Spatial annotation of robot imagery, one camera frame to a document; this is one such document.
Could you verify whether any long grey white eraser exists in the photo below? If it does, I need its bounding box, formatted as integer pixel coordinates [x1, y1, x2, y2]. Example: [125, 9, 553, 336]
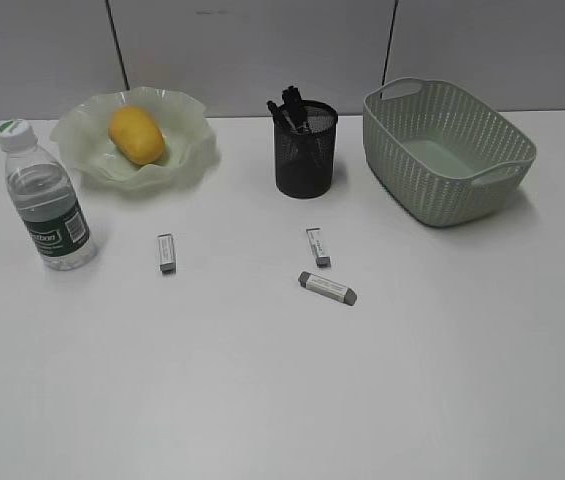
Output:
[298, 271, 357, 306]

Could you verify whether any black marker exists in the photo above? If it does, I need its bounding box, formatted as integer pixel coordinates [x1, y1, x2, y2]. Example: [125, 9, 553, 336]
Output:
[282, 86, 308, 134]
[267, 100, 309, 158]
[283, 85, 322, 169]

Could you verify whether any yellow mango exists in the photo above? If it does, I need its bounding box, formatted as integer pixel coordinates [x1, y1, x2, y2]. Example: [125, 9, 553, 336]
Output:
[108, 106, 165, 166]

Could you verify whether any clear plastic water bottle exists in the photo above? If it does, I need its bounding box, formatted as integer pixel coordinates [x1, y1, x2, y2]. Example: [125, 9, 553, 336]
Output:
[0, 119, 97, 271]

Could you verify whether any black mesh pen holder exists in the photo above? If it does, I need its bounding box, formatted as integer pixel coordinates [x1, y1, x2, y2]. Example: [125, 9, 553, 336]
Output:
[273, 100, 338, 199]

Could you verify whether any pale green wavy plate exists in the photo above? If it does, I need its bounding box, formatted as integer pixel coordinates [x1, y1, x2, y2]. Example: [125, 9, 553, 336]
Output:
[50, 86, 220, 191]

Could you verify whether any green plastic woven basket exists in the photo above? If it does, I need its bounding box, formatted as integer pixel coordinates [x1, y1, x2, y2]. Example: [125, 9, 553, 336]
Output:
[363, 78, 537, 227]

